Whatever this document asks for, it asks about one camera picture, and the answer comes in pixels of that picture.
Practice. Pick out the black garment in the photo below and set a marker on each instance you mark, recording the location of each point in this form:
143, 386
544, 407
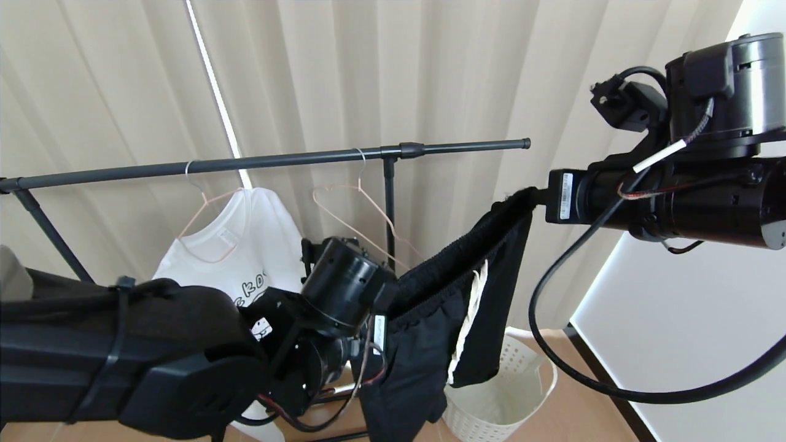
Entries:
417, 344

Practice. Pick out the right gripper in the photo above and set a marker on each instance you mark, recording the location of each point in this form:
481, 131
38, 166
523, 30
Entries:
620, 196

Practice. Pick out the beige curtain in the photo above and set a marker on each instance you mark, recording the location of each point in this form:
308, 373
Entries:
430, 73

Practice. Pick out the pink clothes hanger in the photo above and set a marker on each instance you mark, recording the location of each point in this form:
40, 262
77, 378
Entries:
202, 199
374, 205

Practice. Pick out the white laundry basket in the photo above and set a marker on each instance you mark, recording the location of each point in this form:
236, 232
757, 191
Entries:
509, 399

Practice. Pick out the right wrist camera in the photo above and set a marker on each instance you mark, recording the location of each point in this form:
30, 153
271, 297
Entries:
632, 104

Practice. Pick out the white printed t-shirt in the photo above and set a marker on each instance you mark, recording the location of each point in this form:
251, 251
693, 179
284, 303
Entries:
258, 245

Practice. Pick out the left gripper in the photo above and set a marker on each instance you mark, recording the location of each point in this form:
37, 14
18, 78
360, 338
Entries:
350, 362

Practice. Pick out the black clothes rack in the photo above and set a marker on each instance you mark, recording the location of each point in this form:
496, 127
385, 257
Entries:
276, 161

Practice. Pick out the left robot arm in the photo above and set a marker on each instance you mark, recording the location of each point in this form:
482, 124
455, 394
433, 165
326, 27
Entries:
153, 356

